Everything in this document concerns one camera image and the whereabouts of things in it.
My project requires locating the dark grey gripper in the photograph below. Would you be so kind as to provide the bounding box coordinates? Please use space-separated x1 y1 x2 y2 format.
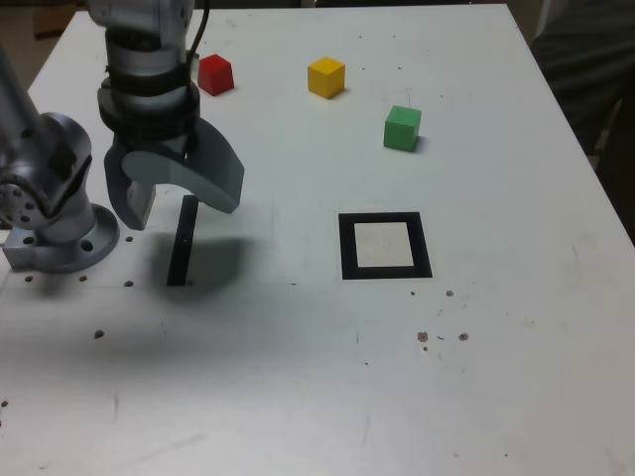
103 117 246 231

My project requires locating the red cube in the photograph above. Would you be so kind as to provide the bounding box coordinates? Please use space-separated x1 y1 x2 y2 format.
196 54 236 97

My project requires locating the yellow cube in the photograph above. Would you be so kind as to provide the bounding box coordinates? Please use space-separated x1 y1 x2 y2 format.
307 56 346 100

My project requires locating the green cube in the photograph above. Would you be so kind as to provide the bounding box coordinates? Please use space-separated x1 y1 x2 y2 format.
382 104 423 153

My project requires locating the black tape square outline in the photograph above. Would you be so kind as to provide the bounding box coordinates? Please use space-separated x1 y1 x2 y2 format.
337 211 434 282

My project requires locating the black tape strip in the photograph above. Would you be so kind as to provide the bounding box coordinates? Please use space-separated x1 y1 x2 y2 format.
166 194 199 288

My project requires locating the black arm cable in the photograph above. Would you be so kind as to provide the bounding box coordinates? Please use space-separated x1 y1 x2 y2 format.
185 0 210 75

